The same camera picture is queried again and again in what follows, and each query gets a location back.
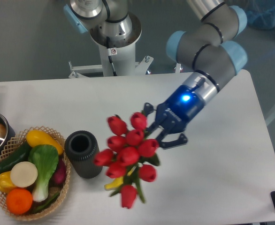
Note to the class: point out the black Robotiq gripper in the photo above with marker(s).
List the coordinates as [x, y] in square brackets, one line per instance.
[173, 114]

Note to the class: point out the red tulip bouquet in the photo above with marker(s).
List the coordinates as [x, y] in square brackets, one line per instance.
[130, 148]

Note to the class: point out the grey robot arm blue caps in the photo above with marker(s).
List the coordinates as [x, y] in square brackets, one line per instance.
[210, 52]

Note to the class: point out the dark grey ribbed vase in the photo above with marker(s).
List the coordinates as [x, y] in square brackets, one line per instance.
[81, 147]

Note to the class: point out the yellow banana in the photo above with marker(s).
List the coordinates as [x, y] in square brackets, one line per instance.
[120, 177]

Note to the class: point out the purple sweet potato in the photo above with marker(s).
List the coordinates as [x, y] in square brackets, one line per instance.
[59, 175]

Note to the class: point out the green bok choy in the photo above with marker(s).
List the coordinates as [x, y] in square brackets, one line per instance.
[45, 158]

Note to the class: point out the yellow squash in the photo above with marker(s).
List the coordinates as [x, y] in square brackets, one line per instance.
[38, 137]

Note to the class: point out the blue plastic bag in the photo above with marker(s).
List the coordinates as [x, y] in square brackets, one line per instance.
[261, 14]

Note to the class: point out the green cucumber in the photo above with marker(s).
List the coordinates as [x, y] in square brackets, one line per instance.
[19, 155]

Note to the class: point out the dark green chili pepper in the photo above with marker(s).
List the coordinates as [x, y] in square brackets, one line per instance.
[46, 204]

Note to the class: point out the woven wicker basket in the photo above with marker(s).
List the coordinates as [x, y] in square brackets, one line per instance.
[10, 147]

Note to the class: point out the orange fruit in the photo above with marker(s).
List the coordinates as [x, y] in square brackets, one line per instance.
[19, 201]

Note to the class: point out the yellow bell pepper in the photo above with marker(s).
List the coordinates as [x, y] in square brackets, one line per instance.
[6, 185]

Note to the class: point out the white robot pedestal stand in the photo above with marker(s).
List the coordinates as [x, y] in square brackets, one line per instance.
[117, 48]

